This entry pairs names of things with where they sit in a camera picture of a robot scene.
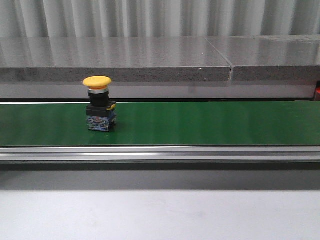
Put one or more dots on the green conveyor belt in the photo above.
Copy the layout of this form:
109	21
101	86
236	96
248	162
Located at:
165	123

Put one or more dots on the red object at edge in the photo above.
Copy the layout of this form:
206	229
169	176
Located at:
317	92

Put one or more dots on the grey stone counter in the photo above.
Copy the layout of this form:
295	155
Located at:
205	67

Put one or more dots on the white pleated curtain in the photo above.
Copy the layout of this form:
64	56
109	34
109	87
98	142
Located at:
158	18

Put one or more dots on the aluminium conveyor frame rail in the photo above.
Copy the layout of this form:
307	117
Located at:
161	154

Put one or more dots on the yellow mushroom push button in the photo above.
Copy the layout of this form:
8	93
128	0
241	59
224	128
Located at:
100	112

